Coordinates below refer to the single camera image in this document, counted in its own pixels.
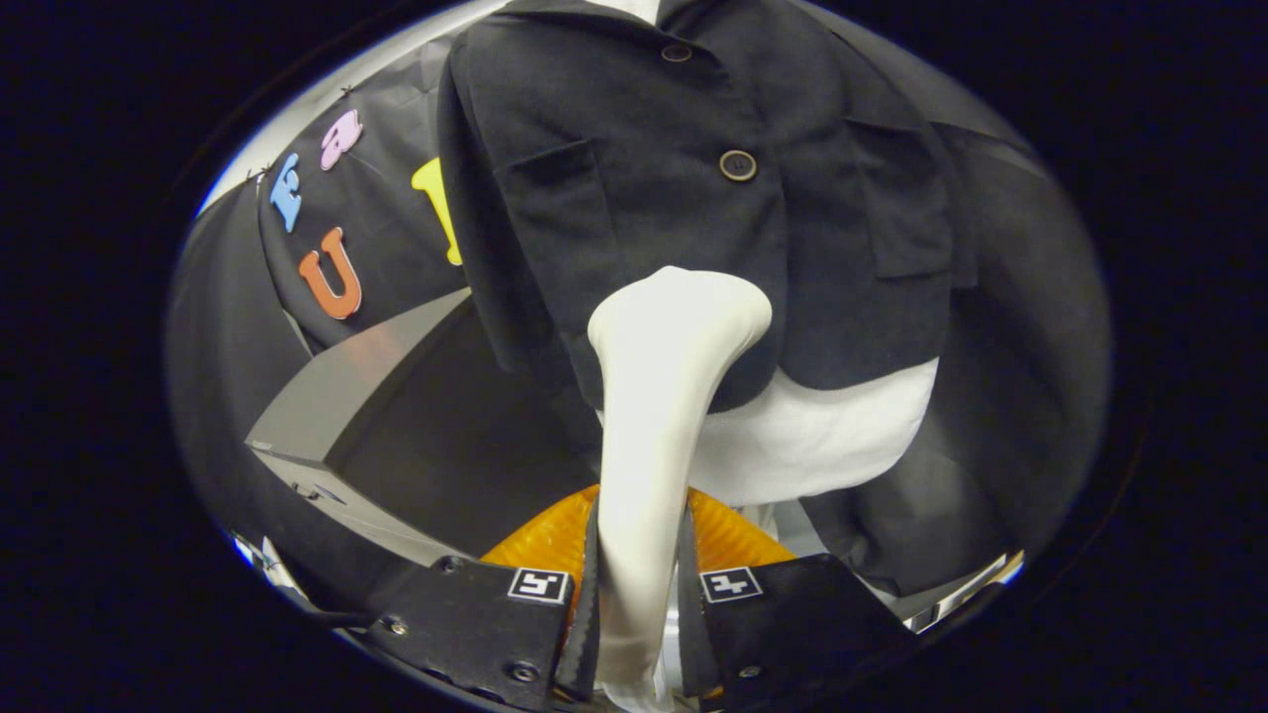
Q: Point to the black jacket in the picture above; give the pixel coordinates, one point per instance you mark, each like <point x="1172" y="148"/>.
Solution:
<point x="634" y="198"/>

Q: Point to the white garment steamer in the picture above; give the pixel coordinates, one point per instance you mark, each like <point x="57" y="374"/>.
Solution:
<point x="659" y="396"/>

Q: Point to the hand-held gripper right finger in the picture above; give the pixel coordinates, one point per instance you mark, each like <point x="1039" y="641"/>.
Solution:
<point x="691" y="624"/>

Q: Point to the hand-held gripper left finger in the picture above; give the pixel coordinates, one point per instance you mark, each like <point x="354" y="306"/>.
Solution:
<point x="589" y="614"/>

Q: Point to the white shirt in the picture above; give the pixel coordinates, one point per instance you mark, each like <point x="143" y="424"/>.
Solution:
<point x="822" y="436"/>

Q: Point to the black backdrop cloth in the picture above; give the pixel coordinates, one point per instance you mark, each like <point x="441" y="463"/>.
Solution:
<point x="1020" y="297"/>

